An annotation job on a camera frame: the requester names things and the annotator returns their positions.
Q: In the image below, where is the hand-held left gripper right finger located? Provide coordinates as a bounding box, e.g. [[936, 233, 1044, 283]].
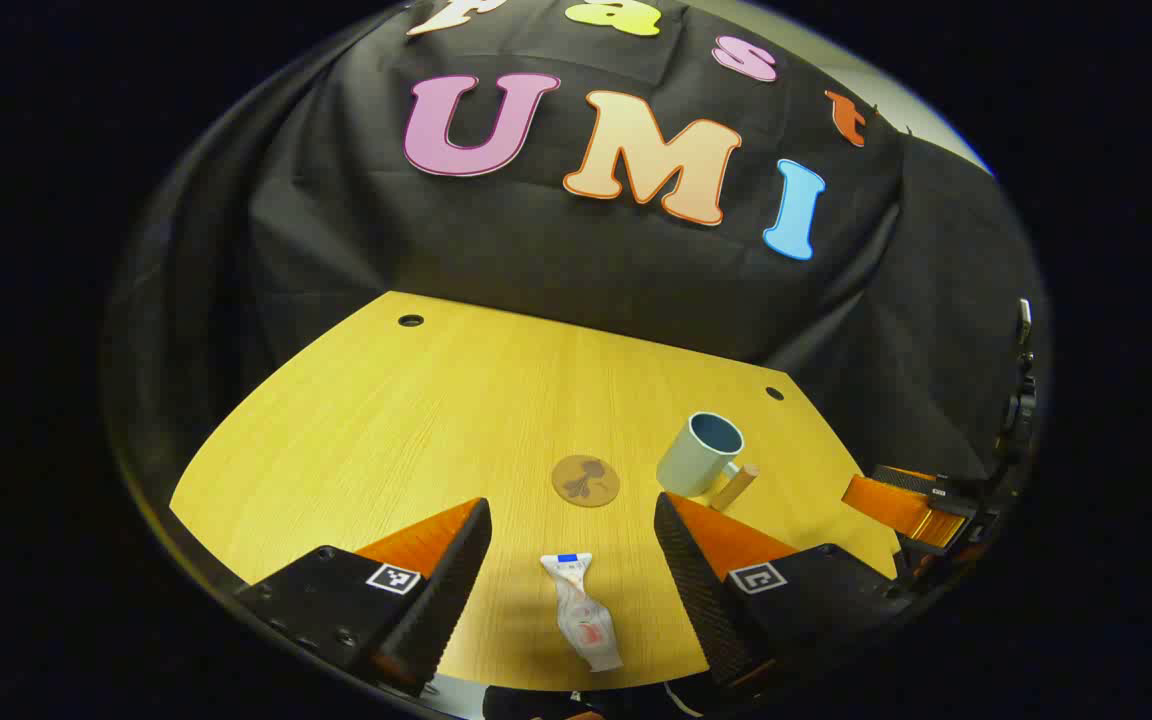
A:
[[654, 492, 912, 691]]

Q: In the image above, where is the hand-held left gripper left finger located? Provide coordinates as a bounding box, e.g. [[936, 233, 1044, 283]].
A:
[[236, 497, 493, 698]]

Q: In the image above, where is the white toothpaste tube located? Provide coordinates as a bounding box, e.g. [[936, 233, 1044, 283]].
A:
[[539, 552, 625, 673]]

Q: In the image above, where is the pale green cup wooden handle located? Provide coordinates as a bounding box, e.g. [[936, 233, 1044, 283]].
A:
[[656, 411, 760, 513]]

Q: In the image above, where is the round brown coaster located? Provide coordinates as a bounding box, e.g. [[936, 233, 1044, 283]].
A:
[[551, 454, 622, 509]]

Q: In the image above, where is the wooden desktop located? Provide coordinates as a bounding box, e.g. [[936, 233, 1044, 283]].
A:
[[168, 290, 902, 693]]

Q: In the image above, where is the black backdrop cloth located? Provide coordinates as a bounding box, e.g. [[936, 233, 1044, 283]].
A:
[[101, 0, 1052, 561]]

